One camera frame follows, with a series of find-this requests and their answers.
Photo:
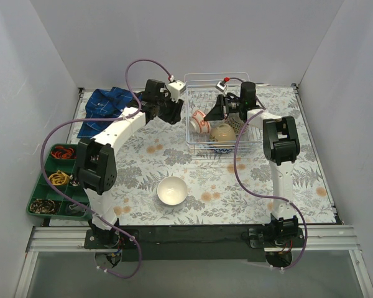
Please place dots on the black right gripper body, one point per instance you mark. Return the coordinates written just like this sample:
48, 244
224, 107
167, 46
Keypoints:
223, 105

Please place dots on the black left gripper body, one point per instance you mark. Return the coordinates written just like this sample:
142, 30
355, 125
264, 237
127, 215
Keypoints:
166, 108

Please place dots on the plain white bowl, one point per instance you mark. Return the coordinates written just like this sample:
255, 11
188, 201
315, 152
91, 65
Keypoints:
222, 135
172, 191

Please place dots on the red floral pattern bowl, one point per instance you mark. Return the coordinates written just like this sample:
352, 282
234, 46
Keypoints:
198, 123

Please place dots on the brown lattice pattern bowl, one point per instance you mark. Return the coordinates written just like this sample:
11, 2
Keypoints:
236, 123

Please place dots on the blue zigzag pattern bowl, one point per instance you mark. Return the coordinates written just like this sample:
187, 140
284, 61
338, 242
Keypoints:
222, 150

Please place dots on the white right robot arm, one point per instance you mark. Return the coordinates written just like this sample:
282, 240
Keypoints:
280, 140

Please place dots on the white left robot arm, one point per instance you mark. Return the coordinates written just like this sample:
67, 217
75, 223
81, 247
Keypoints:
96, 168

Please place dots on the blue plaid shirt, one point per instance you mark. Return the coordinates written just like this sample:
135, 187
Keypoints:
103, 104

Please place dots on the floral patterned table mat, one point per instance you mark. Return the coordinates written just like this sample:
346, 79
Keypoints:
220, 190

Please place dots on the red rubber bands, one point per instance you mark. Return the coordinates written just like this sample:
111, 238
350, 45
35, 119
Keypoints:
64, 153

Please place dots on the yellow rubber bands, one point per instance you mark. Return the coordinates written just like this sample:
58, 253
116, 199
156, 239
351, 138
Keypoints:
59, 178

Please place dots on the green compartment tray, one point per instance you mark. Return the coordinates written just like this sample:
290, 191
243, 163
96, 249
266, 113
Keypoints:
57, 194

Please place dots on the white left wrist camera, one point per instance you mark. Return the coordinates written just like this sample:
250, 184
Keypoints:
176, 89

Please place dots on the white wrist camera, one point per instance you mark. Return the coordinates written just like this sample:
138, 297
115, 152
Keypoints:
176, 89
222, 86

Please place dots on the white wire dish rack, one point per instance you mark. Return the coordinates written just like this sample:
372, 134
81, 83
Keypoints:
201, 94

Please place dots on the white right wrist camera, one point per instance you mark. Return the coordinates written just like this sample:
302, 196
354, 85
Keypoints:
222, 86

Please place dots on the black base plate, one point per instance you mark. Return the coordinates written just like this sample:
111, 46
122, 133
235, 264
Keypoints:
193, 242

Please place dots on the aluminium frame rail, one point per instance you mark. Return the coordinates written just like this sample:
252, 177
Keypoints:
57, 239

